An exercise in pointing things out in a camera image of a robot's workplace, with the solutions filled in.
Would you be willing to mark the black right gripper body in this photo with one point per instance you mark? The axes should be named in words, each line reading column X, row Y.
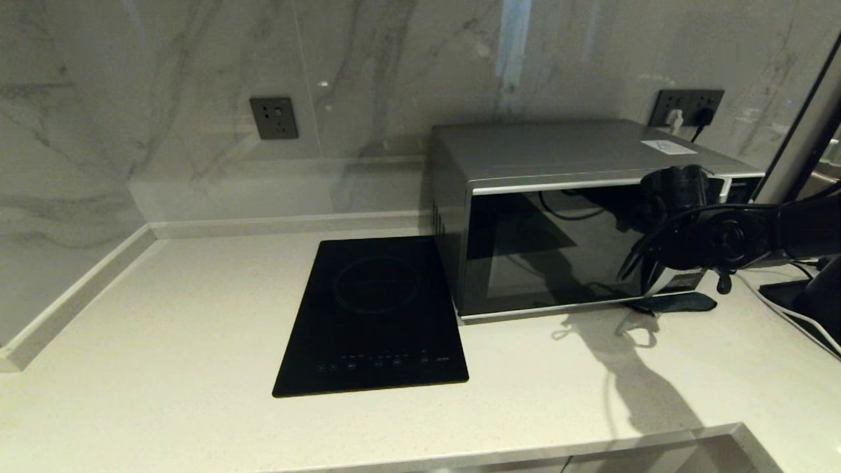
column 677, row 187

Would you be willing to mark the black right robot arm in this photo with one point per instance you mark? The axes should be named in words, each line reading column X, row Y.
column 729, row 240

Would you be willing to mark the white warning sticker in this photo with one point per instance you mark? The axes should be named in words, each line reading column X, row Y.
column 670, row 147

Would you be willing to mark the silver Panasonic microwave oven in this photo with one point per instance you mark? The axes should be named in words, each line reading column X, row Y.
column 558, row 148

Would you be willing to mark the black rubber pad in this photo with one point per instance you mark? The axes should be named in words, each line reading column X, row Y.
column 683, row 303

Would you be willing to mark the black induction cooktop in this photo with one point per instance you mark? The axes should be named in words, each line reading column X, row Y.
column 371, row 328

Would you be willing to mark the black power plug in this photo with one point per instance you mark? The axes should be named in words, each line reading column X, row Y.
column 704, row 117

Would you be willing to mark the grey single wall socket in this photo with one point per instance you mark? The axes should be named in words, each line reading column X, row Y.
column 274, row 118

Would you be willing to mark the beige armchair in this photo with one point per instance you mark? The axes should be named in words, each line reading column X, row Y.
column 821, row 180

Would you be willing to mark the grey double wall socket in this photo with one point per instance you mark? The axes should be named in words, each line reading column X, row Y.
column 673, row 98

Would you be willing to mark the white power plug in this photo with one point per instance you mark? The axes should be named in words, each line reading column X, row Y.
column 675, row 121

